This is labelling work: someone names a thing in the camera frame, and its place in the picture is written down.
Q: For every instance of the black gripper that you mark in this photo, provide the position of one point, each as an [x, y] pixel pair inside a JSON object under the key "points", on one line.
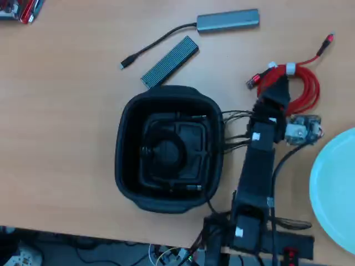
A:
{"points": [[273, 117]]}

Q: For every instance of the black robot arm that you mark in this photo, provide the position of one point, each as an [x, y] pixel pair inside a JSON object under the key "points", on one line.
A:
{"points": [[258, 171]]}

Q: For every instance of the black clamp with red buttons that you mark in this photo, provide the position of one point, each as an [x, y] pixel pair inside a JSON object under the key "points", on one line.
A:
{"points": [[290, 255]]}

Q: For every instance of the printed small box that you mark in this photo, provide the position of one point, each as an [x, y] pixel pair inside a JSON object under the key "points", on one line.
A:
{"points": [[8, 9]]}

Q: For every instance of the white power strip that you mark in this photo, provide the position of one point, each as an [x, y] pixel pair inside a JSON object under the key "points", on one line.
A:
{"points": [[25, 256]]}

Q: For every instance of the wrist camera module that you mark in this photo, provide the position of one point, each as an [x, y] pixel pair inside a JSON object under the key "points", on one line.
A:
{"points": [[303, 128]]}

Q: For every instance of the ribbed grey SSD enclosure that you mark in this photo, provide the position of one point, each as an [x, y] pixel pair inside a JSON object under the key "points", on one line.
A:
{"points": [[172, 62]]}

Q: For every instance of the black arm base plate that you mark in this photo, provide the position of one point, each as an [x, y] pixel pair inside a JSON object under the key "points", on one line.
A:
{"points": [[294, 242]]}

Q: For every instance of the black camera case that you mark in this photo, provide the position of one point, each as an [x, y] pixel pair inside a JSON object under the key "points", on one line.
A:
{"points": [[130, 166]]}

